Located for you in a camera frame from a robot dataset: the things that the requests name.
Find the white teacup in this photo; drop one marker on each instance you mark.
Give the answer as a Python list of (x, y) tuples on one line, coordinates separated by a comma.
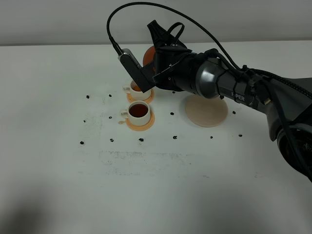
[(135, 92), (138, 113)]

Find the orange coaster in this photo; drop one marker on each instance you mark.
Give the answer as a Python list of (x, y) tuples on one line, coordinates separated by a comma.
[(143, 125), (148, 100)]

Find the front white teacup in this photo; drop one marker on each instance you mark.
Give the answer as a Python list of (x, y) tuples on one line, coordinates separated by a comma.
[(138, 113)]

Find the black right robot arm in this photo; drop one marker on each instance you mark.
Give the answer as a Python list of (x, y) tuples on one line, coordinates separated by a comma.
[(287, 103)]

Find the front orange coaster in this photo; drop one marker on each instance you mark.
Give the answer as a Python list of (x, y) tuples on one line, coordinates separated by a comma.
[(143, 125)]

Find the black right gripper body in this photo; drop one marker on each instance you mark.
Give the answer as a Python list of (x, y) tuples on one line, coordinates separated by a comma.
[(176, 68)]

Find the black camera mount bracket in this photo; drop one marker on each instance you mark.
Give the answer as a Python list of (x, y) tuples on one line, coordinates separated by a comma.
[(143, 77)]

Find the beige round teapot saucer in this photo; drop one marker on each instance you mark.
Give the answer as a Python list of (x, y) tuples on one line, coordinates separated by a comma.
[(206, 112)]

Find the rear orange coaster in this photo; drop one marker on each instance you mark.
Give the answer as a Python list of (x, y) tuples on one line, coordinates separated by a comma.
[(148, 100)]

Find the rear white teacup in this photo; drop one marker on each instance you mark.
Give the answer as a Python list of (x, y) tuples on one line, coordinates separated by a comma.
[(135, 92)]

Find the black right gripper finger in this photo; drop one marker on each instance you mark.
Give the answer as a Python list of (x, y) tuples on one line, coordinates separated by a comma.
[(163, 39)]

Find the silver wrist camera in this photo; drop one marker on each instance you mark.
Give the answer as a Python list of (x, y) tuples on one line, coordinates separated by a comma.
[(127, 52)]

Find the brown clay teapot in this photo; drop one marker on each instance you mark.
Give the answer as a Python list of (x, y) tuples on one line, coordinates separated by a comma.
[(148, 59)]

